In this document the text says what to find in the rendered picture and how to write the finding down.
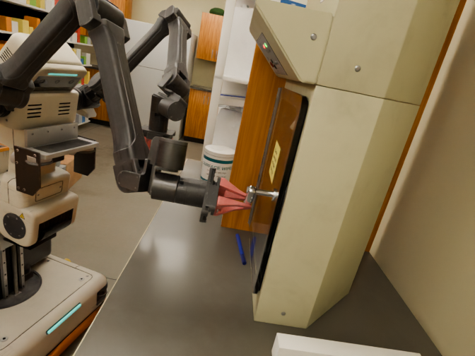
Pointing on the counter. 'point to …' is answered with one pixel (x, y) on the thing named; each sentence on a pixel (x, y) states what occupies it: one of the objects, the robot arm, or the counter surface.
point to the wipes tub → (212, 156)
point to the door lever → (257, 193)
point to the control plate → (270, 54)
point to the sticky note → (274, 161)
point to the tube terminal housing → (348, 149)
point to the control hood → (293, 37)
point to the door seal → (284, 191)
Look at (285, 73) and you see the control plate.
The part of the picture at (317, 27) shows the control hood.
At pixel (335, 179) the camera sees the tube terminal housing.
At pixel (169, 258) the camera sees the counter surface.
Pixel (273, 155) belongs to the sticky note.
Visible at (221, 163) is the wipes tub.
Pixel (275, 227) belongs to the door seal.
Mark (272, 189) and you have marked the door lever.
